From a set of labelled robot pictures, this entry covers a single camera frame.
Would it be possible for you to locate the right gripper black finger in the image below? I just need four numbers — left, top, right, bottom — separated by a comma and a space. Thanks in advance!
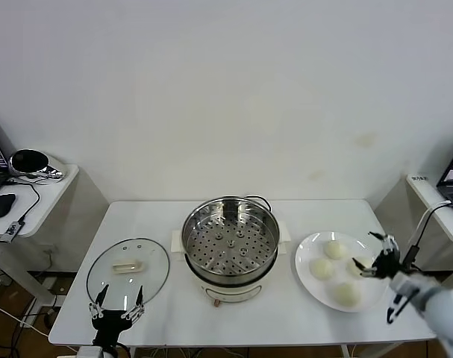
366, 230, 399, 258
352, 257, 380, 280

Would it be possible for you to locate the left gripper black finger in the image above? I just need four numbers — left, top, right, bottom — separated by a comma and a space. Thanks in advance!
87, 284, 110, 318
121, 285, 146, 321

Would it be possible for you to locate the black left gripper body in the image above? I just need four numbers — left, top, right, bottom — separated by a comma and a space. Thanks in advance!
90, 309, 133, 346

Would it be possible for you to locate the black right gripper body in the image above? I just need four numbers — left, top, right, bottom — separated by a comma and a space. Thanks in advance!
373, 248, 402, 280

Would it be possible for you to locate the white steamed baozi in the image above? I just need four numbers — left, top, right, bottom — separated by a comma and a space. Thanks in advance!
308, 257, 335, 280
322, 240, 349, 260
333, 282, 362, 309
346, 256, 375, 279

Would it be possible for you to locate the round glass pot lid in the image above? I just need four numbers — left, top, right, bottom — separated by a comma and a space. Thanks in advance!
86, 237, 171, 313

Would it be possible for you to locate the steel steamer pot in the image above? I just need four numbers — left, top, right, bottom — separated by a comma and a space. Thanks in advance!
170, 219, 292, 307

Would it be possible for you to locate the stainless steel steamer basket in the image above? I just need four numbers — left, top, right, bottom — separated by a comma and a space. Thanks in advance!
181, 195, 282, 284

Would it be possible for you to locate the white side table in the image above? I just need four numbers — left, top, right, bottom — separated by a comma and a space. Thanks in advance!
404, 174, 453, 284
0, 163, 81, 310

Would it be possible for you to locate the white round plate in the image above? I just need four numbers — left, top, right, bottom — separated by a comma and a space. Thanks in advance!
295, 231, 391, 313

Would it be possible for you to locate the grey usb hub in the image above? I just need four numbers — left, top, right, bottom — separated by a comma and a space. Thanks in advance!
0, 219, 28, 243

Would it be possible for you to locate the black computer mouse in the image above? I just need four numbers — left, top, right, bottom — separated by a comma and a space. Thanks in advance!
0, 192, 17, 219

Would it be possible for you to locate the shiny chrome black device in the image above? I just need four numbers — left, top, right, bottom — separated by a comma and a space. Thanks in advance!
9, 148, 68, 184

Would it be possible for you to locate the white black adapter cable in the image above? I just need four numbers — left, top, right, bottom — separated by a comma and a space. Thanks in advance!
403, 200, 453, 269

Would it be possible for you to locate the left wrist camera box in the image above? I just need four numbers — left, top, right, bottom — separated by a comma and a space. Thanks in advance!
78, 345, 104, 358

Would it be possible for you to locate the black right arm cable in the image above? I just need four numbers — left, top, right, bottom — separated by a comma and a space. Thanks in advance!
385, 290, 412, 325

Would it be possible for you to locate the white floor cable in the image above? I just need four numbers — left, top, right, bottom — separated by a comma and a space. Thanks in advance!
0, 300, 51, 339

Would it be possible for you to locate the thin black hub cable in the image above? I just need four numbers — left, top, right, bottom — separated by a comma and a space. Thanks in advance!
4, 178, 41, 224

